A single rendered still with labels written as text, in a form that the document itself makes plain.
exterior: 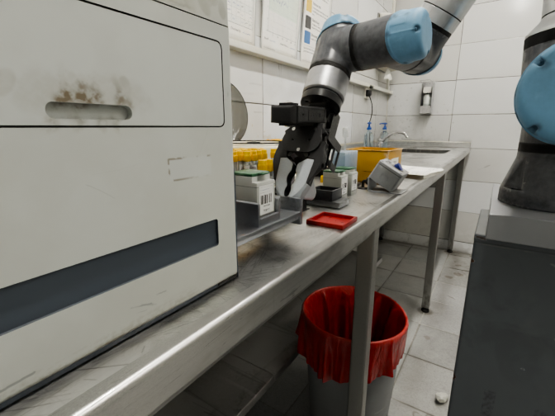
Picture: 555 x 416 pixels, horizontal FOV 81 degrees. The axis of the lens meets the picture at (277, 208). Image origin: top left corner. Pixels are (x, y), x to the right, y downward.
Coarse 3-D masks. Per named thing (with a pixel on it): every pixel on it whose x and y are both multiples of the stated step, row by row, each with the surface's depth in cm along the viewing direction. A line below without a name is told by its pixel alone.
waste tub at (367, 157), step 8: (360, 152) 97; (368, 152) 96; (376, 152) 94; (384, 152) 93; (392, 152) 95; (400, 152) 101; (360, 160) 98; (368, 160) 96; (376, 160) 95; (392, 160) 96; (400, 160) 102; (360, 168) 98; (368, 168) 96; (360, 176) 98; (368, 176) 97
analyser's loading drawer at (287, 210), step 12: (240, 204) 43; (252, 204) 41; (276, 204) 45; (288, 204) 50; (300, 204) 49; (240, 216) 43; (252, 216) 42; (264, 216) 43; (276, 216) 45; (288, 216) 47; (300, 216) 50; (240, 228) 42; (252, 228) 42; (264, 228) 42; (276, 228) 45; (240, 240) 38
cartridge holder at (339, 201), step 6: (318, 186) 73; (324, 186) 73; (318, 192) 69; (324, 192) 69; (330, 192) 68; (336, 192) 69; (318, 198) 70; (324, 198) 69; (330, 198) 68; (336, 198) 70; (342, 198) 71; (348, 198) 71; (306, 204) 72; (312, 204) 70; (318, 204) 70; (324, 204) 69; (330, 204) 68; (336, 204) 67; (342, 204) 68; (348, 204) 71
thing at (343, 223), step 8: (312, 216) 59; (320, 216) 61; (328, 216) 61; (336, 216) 61; (344, 216) 60; (352, 216) 59; (312, 224) 57; (320, 224) 56; (328, 224) 55; (336, 224) 54; (344, 224) 54
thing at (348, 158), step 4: (332, 152) 87; (336, 152) 86; (340, 152) 86; (344, 152) 86; (348, 152) 86; (352, 152) 89; (356, 152) 92; (340, 156) 86; (344, 156) 85; (348, 156) 87; (352, 156) 90; (356, 156) 93; (340, 160) 86; (344, 160) 85; (348, 160) 87; (352, 160) 90; (356, 160) 93; (340, 164) 86; (344, 164) 86; (348, 164) 88; (352, 164) 90; (356, 164) 93; (356, 168) 94; (360, 184) 94
